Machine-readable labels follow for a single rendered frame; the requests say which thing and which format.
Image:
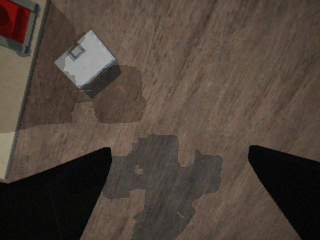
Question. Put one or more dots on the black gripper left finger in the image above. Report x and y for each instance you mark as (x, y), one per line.
(57, 203)

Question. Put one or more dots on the grey block with slot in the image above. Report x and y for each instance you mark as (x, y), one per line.
(85, 63)

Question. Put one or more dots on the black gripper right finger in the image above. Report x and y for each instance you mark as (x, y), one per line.
(294, 184)

